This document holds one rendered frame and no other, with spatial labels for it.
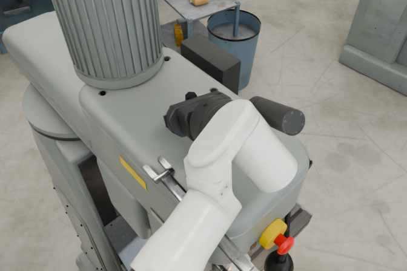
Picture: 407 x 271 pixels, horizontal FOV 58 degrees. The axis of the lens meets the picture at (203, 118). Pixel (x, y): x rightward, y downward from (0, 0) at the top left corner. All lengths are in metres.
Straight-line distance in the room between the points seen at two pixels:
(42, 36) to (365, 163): 2.64
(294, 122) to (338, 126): 2.97
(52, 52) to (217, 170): 0.84
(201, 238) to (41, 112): 0.95
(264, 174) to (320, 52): 3.74
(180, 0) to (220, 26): 0.48
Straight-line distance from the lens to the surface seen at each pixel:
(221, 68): 1.09
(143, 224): 1.10
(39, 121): 1.27
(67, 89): 1.04
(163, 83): 0.79
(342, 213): 2.92
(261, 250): 1.65
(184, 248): 0.41
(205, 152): 0.43
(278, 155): 0.47
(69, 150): 1.20
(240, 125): 0.43
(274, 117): 0.48
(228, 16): 3.52
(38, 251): 2.84
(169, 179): 0.62
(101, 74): 0.77
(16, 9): 4.60
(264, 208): 0.63
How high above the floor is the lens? 2.42
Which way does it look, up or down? 47 degrees down
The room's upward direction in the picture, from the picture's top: straight up
